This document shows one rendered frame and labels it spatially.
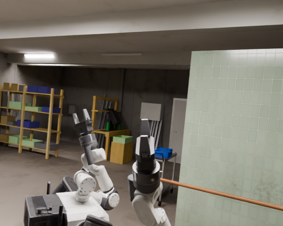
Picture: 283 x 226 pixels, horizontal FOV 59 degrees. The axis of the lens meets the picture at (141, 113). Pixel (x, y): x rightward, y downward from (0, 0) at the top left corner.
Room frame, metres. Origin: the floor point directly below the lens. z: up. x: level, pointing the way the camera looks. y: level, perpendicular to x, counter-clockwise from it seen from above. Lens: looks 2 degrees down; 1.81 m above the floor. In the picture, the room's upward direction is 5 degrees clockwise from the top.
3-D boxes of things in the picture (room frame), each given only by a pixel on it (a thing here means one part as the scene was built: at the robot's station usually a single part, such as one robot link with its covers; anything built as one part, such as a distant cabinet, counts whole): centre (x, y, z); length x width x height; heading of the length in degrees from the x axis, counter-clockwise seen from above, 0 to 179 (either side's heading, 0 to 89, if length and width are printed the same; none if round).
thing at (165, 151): (4.95, -0.41, 0.50); 1.05 x 0.61 x 0.99; 163
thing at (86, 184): (1.02, 0.21, 1.46); 0.10 x 0.07 x 0.09; 29
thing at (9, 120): (7.86, 3.54, 1.07); 2.30 x 0.62 x 2.14; 64
